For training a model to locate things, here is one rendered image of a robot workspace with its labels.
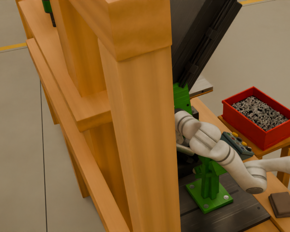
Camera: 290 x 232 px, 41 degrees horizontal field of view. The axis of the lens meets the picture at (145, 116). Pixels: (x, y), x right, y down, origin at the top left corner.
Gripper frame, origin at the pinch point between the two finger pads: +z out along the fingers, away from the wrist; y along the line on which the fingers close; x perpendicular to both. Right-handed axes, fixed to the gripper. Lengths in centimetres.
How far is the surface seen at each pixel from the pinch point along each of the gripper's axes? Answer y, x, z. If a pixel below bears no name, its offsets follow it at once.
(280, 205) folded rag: -47, 7, -30
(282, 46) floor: -202, -108, 202
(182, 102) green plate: -8.6, -5.5, 4.9
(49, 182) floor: -29, 100, 135
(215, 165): -15.3, 6.8, -24.3
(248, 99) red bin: -59, -24, 32
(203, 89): -21.5, -14.9, 16.9
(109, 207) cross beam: 20, 29, -38
